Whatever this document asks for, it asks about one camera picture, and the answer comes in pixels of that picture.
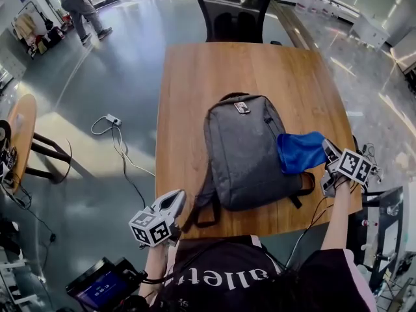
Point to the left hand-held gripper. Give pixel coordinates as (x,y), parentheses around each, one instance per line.
(151,229)

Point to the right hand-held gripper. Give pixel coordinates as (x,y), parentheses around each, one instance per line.
(354,167)

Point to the blue cloth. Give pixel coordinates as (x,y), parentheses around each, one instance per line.
(299,151)

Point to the grey backpack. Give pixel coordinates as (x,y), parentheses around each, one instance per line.
(240,161)

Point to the person's right forearm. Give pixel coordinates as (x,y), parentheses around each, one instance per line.
(338,216)

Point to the person's left forearm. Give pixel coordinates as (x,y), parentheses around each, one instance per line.
(152,271)

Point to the person's black printed shirt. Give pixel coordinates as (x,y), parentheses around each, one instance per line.
(227,271)

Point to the black shelf cart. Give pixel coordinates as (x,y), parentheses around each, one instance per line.
(390,226)

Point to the white power strip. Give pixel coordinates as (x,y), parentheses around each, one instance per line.
(113,119)

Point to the black tablet with blue screen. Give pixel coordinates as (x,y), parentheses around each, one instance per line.
(100,289)

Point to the white leaning board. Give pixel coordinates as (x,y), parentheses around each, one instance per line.
(404,52)

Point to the white low cabinet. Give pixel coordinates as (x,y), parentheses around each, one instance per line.
(369,31)

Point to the row of white containers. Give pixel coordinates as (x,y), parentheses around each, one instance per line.
(321,5)

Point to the black mesh office chair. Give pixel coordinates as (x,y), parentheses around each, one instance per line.
(234,11)

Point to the round wooden side table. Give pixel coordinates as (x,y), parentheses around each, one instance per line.
(22,125)

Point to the black round disc device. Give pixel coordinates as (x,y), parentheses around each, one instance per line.
(4,130)

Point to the clothes rack with bags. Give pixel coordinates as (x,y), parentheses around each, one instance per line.
(32,34)

